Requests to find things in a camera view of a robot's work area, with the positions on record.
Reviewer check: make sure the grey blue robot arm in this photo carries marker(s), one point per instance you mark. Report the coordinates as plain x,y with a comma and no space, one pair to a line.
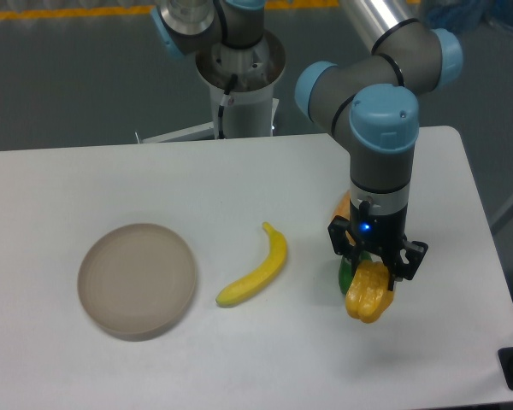
370,108

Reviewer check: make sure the yellow bell pepper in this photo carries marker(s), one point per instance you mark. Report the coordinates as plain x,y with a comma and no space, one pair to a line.
368,296

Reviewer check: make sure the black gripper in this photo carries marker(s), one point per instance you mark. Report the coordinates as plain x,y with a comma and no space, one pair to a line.
377,225

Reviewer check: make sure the green bell pepper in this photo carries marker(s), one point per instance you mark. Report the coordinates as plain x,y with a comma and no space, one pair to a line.
347,272

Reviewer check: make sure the blue plastic bag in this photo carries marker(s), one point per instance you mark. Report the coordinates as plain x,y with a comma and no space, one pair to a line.
465,16

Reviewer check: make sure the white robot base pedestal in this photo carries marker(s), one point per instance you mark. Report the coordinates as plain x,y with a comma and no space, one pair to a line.
241,91

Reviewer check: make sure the yellow banana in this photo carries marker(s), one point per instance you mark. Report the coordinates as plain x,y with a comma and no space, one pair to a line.
257,280

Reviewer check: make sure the beige round plate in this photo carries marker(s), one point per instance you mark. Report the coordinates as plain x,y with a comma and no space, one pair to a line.
137,281

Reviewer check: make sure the orange croissant bread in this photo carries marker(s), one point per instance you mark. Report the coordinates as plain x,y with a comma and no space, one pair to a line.
343,207

